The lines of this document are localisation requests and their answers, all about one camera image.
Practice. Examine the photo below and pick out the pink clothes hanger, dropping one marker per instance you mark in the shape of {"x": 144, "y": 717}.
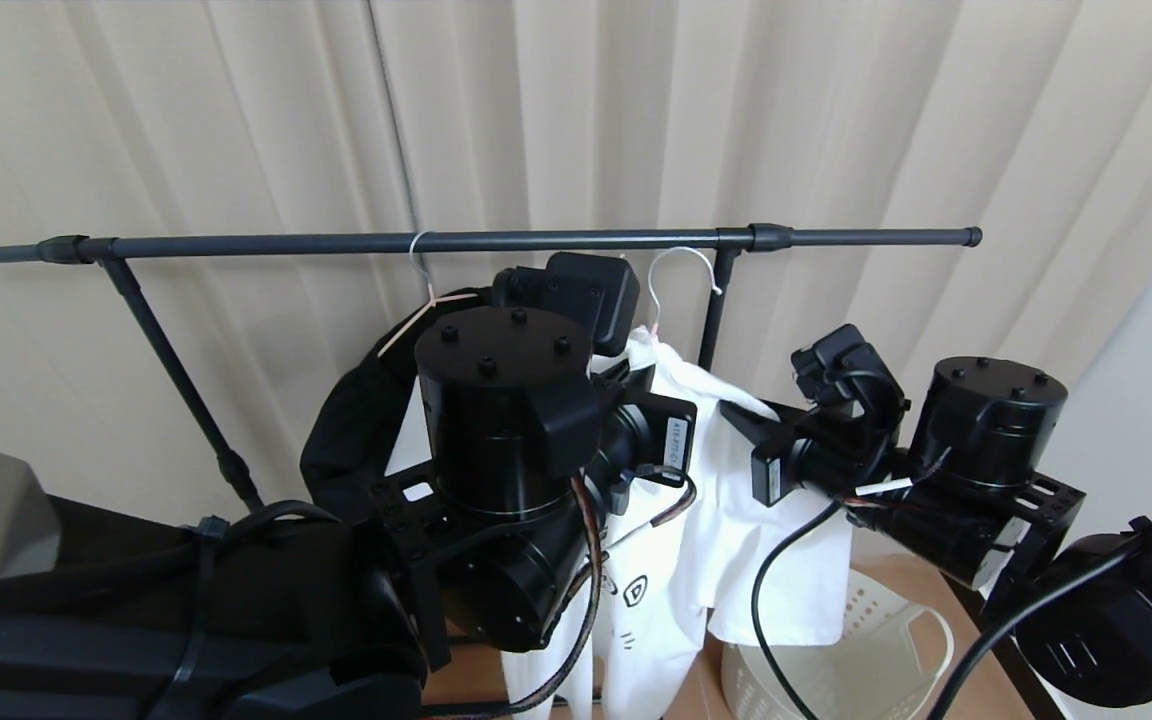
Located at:
{"x": 681, "y": 250}
{"x": 431, "y": 295}

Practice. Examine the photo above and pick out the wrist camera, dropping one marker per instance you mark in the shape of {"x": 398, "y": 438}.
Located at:
{"x": 586, "y": 290}
{"x": 841, "y": 365}

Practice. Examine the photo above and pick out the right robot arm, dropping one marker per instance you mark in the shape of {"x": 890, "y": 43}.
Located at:
{"x": 986, "y": 420}

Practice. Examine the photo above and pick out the black shorts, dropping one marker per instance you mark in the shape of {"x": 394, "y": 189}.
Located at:
{"x": 346, "y": 440}

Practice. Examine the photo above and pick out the black clothes rack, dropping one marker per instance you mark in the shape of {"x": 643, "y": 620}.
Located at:
{"x": 236, "y": 244}

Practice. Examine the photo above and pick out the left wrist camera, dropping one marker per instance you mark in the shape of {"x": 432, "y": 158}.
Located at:
{"x": 586, "y": 290}

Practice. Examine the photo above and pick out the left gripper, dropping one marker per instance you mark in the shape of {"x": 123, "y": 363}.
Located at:
{"x": 656, "y": 440}

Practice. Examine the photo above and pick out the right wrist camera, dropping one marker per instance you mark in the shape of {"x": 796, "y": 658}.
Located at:
{"x": 841, "y": 365}

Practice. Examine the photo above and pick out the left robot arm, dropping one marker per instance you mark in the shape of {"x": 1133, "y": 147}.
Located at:
{"x": 506, "y": 430}

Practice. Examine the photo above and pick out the white laundry basket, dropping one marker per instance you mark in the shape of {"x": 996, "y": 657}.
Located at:
{"x": 836, "y": 680}

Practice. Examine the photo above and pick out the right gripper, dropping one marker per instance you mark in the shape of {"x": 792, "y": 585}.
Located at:
{"x": 826, "y": 460}

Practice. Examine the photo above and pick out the beige curtain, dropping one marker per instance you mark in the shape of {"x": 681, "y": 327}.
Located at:
{"x": 236, "y": 100}

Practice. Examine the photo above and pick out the white garment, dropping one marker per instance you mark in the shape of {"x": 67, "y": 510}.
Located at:
{"x": 736, "y": 560}

